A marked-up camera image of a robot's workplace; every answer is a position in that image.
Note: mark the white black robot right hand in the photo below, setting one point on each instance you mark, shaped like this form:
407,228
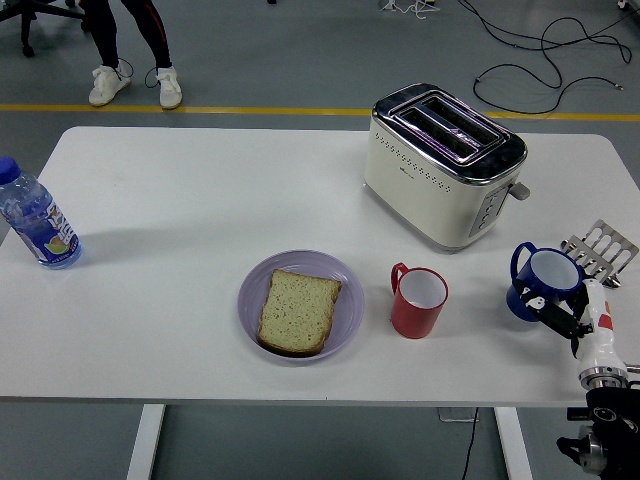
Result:
597,345

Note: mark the blue enamel cup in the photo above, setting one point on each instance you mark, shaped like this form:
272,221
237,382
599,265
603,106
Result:
550,270

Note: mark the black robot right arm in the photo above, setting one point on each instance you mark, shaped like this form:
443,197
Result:
612,430

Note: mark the black desk control panel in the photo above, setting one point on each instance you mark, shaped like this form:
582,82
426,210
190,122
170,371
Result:
575,415

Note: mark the red enamel cup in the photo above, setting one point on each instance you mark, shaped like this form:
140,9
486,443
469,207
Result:
412,316

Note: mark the bread slice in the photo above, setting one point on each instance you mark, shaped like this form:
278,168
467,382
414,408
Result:
300,315

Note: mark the metal toast rack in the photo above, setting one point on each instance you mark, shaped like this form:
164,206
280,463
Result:
607,240

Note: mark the white table leg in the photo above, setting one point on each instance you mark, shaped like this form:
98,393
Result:
514,445
146,440

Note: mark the grey box under table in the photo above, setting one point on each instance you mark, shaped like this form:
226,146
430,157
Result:
452,415

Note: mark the cream chrome toaster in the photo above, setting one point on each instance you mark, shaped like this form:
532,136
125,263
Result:
425,200

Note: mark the lilac plate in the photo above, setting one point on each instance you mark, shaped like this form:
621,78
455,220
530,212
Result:
248,302

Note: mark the person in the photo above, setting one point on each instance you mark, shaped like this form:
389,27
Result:
107,85

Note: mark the clear blue-capped drink bottle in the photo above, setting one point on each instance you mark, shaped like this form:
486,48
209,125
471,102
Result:
40,220

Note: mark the black office chair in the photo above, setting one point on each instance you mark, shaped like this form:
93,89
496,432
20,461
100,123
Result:
26,30

